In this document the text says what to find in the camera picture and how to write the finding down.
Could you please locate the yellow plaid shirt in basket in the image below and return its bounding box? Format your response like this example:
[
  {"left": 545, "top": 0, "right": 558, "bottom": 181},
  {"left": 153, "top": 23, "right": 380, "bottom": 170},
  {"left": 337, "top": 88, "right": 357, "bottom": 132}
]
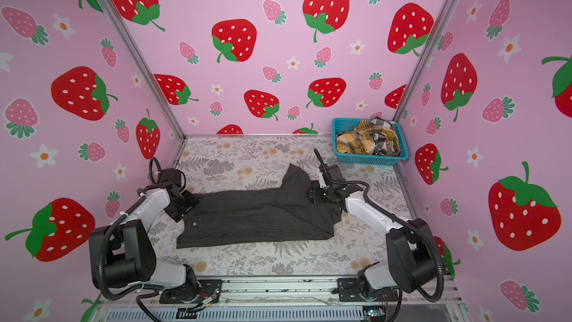
[{"left": 335, "top": 120, "right": 377, "bottom": 156}]

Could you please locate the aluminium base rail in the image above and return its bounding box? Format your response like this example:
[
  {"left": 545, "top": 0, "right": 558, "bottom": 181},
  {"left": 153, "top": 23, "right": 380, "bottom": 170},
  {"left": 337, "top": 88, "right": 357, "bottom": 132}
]
[{"left": 83, "top": 276, "right": 471, "bottom": 321}]

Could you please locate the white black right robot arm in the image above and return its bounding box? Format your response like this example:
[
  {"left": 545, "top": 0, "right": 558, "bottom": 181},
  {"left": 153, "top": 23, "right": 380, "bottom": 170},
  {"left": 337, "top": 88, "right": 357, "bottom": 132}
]
[{"left": 308, "top": 181, "right": 445, "bottom": 303}]

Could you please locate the teal plastic basket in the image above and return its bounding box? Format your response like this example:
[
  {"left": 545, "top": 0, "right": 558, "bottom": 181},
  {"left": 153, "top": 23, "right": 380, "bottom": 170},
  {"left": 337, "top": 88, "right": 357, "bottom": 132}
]
[{"left": 332, "top": 118, "right": 410, "bottom": 166}]

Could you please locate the grey white shirt in basket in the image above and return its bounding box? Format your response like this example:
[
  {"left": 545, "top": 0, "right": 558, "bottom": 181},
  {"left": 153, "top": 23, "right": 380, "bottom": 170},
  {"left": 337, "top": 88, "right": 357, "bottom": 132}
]
[{"left": 370, "top": 118, "right": 402, "bottom": 157}]

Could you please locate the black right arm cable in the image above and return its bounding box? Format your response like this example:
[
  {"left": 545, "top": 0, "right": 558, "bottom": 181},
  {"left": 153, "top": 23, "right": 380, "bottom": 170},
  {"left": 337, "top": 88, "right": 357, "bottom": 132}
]
[{"left": 312, "top": 148, "right": 445, "bottom": 322}]

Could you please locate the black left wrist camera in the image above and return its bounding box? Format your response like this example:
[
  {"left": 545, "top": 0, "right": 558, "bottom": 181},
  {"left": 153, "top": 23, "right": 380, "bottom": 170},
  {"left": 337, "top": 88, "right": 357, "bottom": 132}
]
[{"left": 157, "top": 168, "right": 186, "bottom": 189}]

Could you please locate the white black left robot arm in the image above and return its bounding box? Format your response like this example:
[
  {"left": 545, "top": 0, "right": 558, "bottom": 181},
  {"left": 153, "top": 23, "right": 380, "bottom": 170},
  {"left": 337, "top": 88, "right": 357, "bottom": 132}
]
[{"left": 89, "top": 185, "right": 201, "bottom": 302}]

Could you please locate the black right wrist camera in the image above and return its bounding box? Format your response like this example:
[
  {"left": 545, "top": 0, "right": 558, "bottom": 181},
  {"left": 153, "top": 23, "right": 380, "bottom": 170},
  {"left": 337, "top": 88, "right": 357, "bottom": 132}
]
[{"left": 319, "top": 164, "right": 346, "bottom": 188}]

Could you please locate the aluminium left corner post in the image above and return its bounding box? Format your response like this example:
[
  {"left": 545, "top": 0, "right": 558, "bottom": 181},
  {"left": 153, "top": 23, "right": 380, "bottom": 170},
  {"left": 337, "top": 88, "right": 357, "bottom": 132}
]
[{"left": 97, "top": 0, "right": 186, "bottom": 142}]

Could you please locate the aluminium corner post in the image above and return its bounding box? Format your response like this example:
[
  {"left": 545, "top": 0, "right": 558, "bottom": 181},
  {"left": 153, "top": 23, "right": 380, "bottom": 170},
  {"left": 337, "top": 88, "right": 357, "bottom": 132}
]
[
  {"left": 97, "top": 0, "right": 186, "bottom": 142},
  {"left": 394, "top": 0, "right": 460, "bottom": 122}
]

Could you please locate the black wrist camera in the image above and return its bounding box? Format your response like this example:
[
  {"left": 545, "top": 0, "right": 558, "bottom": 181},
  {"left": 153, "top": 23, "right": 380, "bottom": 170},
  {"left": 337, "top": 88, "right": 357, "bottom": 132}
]
[
  {"left": 319, "top": 164, "right": 346, "bottom": 188},
  {"left": 157, "top": 168, "right": 186, "bottom": 189}
]

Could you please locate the aluminium right corner post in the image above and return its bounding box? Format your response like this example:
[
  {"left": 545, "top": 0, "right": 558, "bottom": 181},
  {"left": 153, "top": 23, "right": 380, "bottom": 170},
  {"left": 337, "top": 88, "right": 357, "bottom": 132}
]
[{"left": 394, "top": 0, "right": 460, "bottom": 122}]

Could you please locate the dark grey pinstriped shirt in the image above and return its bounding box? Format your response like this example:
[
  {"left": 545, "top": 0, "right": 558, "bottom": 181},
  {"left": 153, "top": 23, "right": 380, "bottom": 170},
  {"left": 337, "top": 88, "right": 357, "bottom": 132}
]
[{"left": 177, "top": 165, "right": 342, "bottom": 249}]

